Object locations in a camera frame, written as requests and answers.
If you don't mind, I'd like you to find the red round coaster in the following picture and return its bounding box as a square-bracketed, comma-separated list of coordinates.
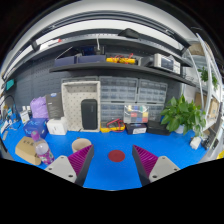
[108, 150, 125, 162]

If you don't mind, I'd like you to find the black rectangular speaker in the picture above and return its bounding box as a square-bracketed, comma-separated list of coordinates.
[81, 99, 98, 130]

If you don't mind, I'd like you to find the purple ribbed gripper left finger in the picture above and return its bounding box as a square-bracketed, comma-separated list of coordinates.
[46, 145, 94, 186]

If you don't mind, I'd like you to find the purple plastic bag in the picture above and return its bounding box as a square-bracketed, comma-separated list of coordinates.
[30, 97, 48, 118]

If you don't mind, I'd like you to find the yellow red multimeter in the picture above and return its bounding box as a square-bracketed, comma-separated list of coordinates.
[100, 119, 125, 133]

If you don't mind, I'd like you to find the plastic bottle with purple label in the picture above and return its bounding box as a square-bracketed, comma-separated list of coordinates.
[31, 131, 54, 165]

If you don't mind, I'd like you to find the dark blue storage box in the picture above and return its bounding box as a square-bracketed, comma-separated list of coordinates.
[54, 46, 106, 67]

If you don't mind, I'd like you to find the black box with white label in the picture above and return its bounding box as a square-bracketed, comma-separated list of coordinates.
[126, 123, 147, 135]

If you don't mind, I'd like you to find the blue mat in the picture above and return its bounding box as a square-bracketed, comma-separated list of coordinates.
[1, 121, 209, 191]

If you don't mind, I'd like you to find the beige woven cup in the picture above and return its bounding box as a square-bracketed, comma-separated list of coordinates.
[72, 138, 91, 153]

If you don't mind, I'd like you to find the grey drawer organiser cabinet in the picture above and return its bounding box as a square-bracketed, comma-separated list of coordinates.
[137, 79, 168, 122]
[99, 76, 138, 122]

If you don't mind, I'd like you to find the yellow tool on shelf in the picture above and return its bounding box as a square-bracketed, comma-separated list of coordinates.
[106, 54, 136, 64]

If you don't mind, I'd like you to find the dark wall shelf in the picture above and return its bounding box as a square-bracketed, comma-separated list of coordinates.
[49, 62, 196, 87]

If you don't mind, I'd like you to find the green potted plant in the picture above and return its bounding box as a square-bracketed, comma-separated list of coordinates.
[160, 95, 206, 137]

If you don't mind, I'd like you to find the brown cardboard box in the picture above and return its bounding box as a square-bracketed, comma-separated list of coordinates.
[15, 136, 41, 165]

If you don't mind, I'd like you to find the small white adapter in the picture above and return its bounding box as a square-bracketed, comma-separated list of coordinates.
[190, 137, 201, 150]

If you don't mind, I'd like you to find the grey drawer organiser cabinet right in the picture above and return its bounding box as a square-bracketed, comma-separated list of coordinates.
[137, 79, 168, 122]

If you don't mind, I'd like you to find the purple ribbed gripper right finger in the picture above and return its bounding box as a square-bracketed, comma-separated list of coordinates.
[132, 145, 180, 186]

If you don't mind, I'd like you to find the white pegboard tray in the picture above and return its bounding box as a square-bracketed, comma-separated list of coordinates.
[61, 81, 100, 132]

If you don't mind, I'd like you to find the clear box of coloured parts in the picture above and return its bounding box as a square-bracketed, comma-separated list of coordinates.
[124, 105, 149, 124]

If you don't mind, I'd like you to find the white shelving rack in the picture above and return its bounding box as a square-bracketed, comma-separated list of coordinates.
[185, 34, 223, 161]

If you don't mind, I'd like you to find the grey electronic instrument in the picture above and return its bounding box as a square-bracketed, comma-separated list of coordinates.
[138, 53, 181, 74]

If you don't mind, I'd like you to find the dark grey upright box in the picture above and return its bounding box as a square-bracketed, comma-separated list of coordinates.
[45, 92, 64, 119]

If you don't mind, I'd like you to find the blue cardboard box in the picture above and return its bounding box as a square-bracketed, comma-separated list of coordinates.
[23, 118, 48, 138]

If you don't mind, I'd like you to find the flat black case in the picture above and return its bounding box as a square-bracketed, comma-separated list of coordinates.
[147, 121, 170, 136]

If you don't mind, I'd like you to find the grey drawer organiser cabinet left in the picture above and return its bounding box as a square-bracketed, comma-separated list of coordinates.
[99, 76, 138, 122]

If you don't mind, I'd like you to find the small white box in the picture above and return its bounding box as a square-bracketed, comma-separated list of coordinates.
[47, 117, 68, 135]

